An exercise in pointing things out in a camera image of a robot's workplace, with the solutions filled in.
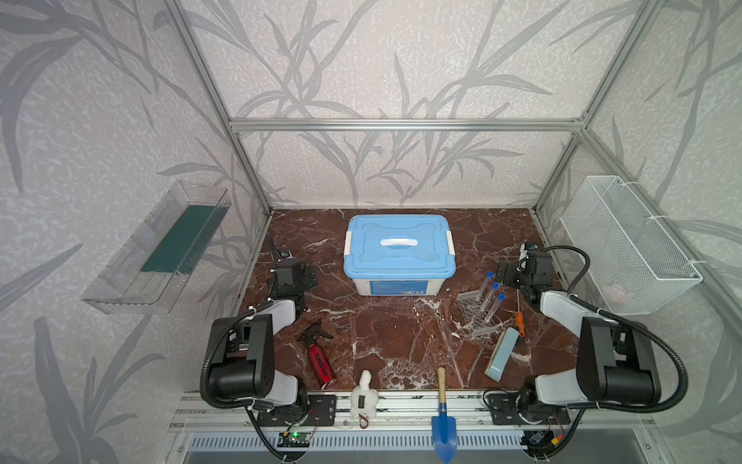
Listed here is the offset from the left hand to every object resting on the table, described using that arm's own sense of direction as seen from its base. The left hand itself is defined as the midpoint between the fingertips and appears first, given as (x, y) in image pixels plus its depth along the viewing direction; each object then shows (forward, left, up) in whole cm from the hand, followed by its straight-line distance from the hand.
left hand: (296, 262), depth 94 cm
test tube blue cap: (-16, -62, +2) cm, 64 cm away
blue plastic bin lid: (0, -33, +10) cm, 35 cm away
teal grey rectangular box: (-27, -62, -3) cm, 68 cm away
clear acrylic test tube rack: (-15, -58, -6) cm, 60 cm away
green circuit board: (-47, -7, -9) cm, 48 cm away
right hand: (+1, -72, +1) cm, 72 cm away
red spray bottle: (-29, -11, -3) cm, 31 cm away
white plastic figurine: (-38, -25, -3) cm, 46 cm away
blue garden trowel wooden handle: (-44, -45, -6) cm, 63 cm away
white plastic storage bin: (-8, -34, 0) cm, 35 cm away
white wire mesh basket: (-18, -83, +29) cm, 90 cm away
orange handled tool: (-18, -71, -5) cm, 73 cm away
